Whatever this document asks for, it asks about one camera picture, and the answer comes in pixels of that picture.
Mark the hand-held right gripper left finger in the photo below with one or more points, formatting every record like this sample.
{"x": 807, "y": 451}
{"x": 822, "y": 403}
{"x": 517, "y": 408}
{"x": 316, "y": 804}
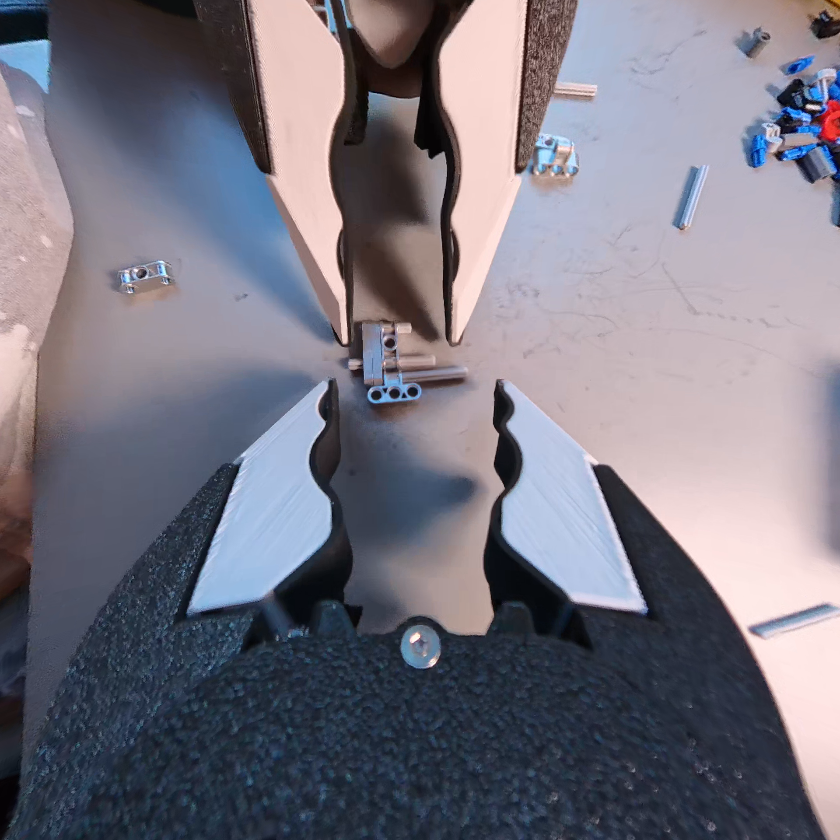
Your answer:
{"x": 269, "y": 525}

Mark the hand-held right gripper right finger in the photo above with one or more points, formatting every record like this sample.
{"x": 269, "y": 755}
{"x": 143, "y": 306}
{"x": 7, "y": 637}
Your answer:
{"x": 565, "y": 525}

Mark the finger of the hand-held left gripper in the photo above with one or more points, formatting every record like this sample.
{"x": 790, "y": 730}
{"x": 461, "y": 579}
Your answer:
{"x": 302, "y": 131}
{"x": 486, "y": 131}

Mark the grey brick beam assembly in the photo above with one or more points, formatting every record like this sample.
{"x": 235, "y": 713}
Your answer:
{"x": 394, "y": 391}

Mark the grey desk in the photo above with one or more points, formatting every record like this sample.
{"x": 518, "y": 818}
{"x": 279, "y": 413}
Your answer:
{"x": 656, "y": 394}

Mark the grey double-loop brick connector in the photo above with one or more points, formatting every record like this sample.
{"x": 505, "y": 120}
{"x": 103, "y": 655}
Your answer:
{"x": 554, "y": 158}

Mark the beige brick pin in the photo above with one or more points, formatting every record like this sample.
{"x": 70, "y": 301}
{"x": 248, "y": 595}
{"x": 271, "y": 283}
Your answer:
{"x": 578, "y": 91}

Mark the small silver brick connector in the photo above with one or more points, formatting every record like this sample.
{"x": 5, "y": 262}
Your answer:
{"x": 142, "y": 276}

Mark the thin grey axle rod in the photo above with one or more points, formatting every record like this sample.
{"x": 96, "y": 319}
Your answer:
{"x": 794, "y": 621}
{"x": 692, "y": 197}

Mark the small grey cylinder piece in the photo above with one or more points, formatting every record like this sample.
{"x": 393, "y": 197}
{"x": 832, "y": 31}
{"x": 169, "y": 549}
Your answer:
{"x": 756, "y": 42}

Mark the pile of blue brick pieces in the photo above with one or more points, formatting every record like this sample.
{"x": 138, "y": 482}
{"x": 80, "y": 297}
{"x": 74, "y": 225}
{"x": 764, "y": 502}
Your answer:
{"x": 794, "y": 131}

